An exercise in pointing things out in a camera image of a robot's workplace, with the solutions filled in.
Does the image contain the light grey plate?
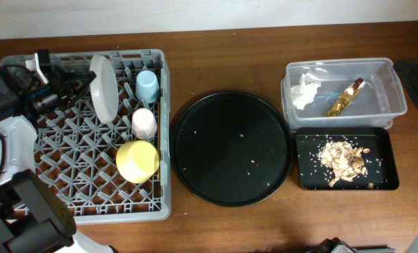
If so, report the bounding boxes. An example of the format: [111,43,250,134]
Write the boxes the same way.
[90,55,119,124]

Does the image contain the blue plastic cup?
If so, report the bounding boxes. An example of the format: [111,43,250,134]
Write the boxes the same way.
[136,70,160,103]

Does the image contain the pink plastic cup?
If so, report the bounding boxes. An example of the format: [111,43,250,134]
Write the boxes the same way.
[132,108,158,140]

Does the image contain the gold foil snack wrapper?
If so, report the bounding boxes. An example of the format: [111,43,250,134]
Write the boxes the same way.
[325,78,365,117]

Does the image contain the yellow bowl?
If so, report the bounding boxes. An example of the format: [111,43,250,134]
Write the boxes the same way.
[116,141,160,184]

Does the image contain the food scraps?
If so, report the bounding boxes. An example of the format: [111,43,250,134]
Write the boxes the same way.
[317,141,370,188]

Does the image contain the white paper napkin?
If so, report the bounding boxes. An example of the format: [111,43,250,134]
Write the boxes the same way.
[291,73,321,110]

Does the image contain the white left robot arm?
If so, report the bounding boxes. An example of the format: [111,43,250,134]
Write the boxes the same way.
[0,64,115,252]

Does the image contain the clear plastic waste bin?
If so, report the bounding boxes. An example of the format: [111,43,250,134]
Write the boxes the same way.
[281,58,407,131]

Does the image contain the grey plastic dishwasher rack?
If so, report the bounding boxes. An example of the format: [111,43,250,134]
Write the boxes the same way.
[0,48,172,226]

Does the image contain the black rectangular tray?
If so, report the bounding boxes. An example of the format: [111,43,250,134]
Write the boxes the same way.
[296,127,400,190]

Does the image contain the round black serving tray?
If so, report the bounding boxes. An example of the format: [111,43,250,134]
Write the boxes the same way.
[171,91,294,207]

